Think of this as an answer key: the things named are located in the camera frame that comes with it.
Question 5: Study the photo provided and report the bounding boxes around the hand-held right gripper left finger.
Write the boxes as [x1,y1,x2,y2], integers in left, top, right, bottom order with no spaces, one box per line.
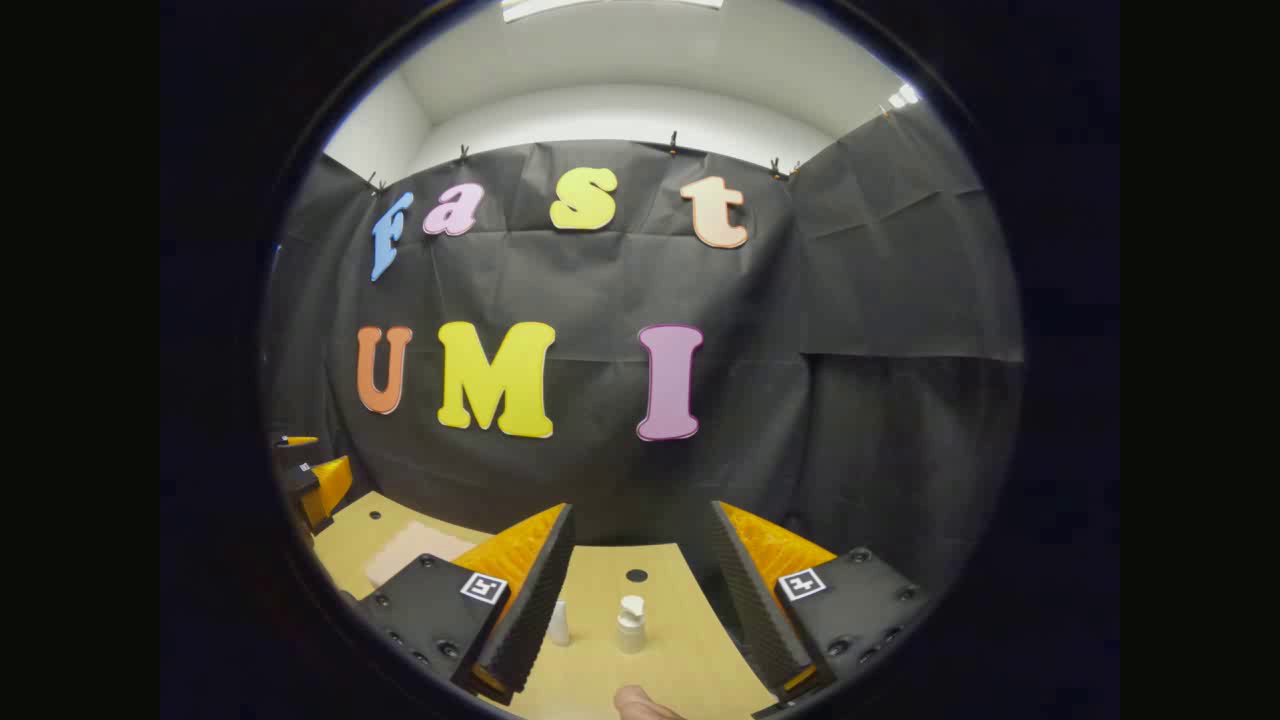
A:
[355,503,576,706]

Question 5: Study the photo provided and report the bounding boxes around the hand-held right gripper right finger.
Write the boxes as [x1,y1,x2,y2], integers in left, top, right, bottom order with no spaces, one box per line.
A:
[710,500,931,711]

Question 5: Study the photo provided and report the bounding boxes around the white pump bottle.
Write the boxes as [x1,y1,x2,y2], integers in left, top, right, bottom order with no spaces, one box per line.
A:
[616,595,648,655]

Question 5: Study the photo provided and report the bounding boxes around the beige suitcase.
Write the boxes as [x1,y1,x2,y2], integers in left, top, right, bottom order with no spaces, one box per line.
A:
[362,518,479,591]

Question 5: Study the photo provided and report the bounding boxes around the ceiling light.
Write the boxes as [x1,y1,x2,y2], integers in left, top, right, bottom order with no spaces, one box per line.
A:
[500,0,723,23]

